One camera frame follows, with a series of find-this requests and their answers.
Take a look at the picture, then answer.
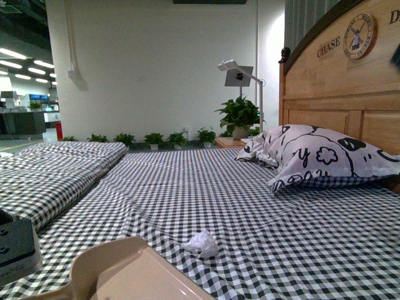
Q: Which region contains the beige plastic dustpan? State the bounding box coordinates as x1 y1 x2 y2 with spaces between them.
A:
33 236 212 299

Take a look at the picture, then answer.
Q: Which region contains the small potted plant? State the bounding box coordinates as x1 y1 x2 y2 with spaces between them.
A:
197 127 216 148
144 132 163 151
168 132 187 149
113 133 136 148
87 134 109 143

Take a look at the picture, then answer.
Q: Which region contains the far wooden nightstand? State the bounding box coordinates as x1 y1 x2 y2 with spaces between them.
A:
215 137 246 148

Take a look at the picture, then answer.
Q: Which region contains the large potted green plant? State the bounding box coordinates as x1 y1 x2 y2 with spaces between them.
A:
216 96 261 140

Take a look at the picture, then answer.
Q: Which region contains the white stand with tablet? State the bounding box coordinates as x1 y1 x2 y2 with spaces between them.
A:
217 59 266 132

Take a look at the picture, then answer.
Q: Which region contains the crumpled white paper ball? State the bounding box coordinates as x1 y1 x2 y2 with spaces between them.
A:
182 230 219 259

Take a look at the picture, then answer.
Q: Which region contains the white cartoon print pillow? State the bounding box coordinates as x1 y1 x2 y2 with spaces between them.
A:
235 124 399 193

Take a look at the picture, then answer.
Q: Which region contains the red fire extinguisher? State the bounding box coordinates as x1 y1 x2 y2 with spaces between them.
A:
55 122 63 141

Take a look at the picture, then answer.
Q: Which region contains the wooden bed headboard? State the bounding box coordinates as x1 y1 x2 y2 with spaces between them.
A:
279 1 399 154

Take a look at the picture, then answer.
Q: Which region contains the black white checkered bed sheet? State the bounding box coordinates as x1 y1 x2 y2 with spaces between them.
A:
1 149 399 299

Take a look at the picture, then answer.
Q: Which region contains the folded checkered blanket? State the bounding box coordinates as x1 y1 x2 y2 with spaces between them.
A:
1 141 126 230

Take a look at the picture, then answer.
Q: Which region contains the dark reception counter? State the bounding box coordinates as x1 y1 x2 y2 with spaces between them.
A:
1 112 46 140

